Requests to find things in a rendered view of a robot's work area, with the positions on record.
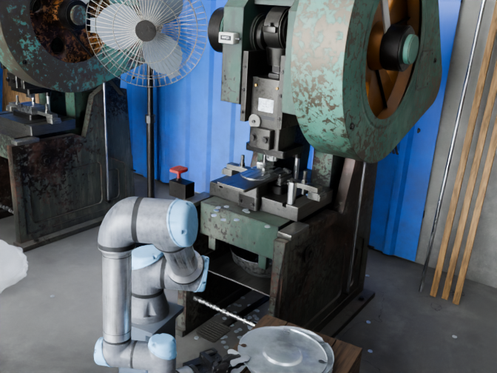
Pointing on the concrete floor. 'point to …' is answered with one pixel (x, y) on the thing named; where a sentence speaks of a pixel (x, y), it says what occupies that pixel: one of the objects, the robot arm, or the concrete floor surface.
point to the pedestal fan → (151, 48)
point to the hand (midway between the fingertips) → (248, 360)
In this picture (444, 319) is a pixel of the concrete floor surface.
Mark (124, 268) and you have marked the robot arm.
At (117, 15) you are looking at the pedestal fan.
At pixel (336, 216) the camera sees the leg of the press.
